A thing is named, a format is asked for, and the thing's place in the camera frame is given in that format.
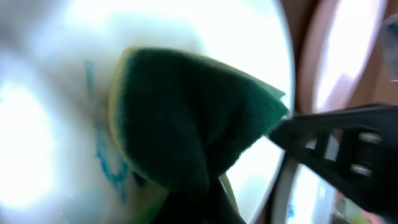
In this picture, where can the green yellow sponge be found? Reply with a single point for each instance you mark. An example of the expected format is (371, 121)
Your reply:
(181, 120)

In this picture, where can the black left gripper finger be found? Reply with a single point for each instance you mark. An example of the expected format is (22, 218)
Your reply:
(355, 150)

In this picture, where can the white plate blue stain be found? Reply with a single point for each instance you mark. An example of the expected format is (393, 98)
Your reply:
(58, 161)

